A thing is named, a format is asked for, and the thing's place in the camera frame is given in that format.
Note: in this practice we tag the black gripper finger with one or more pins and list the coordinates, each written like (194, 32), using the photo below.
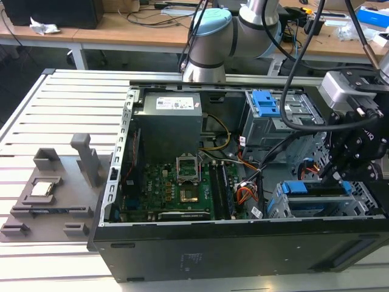
(342, 140)
(358, 172)

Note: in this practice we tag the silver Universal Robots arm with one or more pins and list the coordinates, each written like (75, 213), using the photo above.
(209, 39)

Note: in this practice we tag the grey metal disk bay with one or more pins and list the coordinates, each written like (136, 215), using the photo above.
(316, 200)

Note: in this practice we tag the black RAM slot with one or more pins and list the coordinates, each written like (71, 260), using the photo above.
(215, 191)
(228, 191)

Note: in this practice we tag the grey metal drive cage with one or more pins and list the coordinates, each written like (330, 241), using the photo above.
(267, 134)

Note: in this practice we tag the blue plastic bay latch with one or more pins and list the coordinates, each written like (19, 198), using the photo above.
(266, 103)

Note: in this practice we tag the clear plastic bag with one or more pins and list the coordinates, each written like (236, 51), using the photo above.
(346, 32)

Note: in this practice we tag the small black device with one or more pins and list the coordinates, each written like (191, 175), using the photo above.
(313, 27)

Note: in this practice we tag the blue white cardboard box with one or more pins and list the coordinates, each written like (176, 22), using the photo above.
(372, 15)

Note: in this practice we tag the yellow black tool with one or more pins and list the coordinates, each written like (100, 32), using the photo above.
(307, 11)

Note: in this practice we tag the thin metal locking lever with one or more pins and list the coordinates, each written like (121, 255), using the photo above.
(200, 171)

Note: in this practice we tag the CPU socket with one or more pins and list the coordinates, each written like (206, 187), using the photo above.
(189, 196)

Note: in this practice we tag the black open PC case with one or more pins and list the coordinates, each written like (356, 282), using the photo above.
(212, 252)

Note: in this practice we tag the grey power supply unit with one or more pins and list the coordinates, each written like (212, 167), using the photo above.
(170, 127)

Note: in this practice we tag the black graphics card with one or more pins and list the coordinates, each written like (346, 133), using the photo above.
(182, 216)

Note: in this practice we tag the green motherboard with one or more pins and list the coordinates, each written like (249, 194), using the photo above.
(152, 188)

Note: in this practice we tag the white flat box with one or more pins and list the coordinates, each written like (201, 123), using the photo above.
(179, 11)

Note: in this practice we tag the wooden desk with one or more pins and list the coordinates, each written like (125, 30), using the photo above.
(121, 33)

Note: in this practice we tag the grey parts rack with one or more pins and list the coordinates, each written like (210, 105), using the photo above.
(70, 194)

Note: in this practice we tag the silver CPU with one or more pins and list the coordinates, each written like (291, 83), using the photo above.
(42, 188)

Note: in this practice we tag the large black box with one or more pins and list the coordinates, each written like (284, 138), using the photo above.
(51, 12)

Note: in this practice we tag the crumpled white paper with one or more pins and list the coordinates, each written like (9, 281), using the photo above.
(42, 27)

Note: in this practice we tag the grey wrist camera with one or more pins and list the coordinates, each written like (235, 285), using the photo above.
(337, 88)

